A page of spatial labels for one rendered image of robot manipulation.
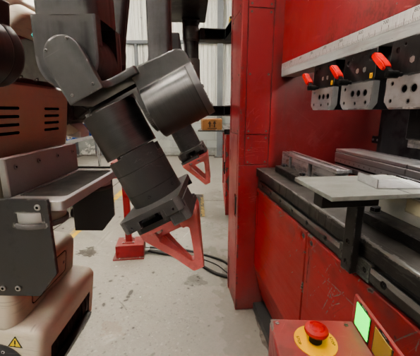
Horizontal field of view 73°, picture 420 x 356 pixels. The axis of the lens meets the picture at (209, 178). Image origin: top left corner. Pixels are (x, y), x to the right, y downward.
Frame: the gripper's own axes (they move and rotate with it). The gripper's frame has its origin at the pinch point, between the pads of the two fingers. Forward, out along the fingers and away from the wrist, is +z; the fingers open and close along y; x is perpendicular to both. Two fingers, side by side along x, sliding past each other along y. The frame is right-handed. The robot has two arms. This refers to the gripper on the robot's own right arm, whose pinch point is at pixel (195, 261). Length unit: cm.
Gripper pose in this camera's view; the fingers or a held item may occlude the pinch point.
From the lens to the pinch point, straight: 34.8
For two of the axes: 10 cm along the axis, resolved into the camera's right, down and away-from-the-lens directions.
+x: -8.9, 4.4, 1.2
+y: 0.2, -2.3, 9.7
